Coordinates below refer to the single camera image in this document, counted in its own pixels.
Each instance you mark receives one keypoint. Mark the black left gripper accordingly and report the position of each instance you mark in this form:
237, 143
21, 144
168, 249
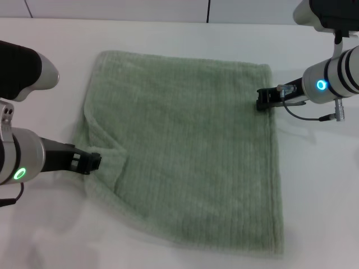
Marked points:
59, 158

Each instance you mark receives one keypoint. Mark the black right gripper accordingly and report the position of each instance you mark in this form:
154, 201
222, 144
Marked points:
293, 89

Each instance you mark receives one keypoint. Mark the light green terry towel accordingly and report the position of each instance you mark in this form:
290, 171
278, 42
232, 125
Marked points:
190, 145

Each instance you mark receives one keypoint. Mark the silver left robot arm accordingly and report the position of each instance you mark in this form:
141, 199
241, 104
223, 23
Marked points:
19, 157

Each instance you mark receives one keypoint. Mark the black vertical wall strip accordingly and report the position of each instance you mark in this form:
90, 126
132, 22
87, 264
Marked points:
208, 11

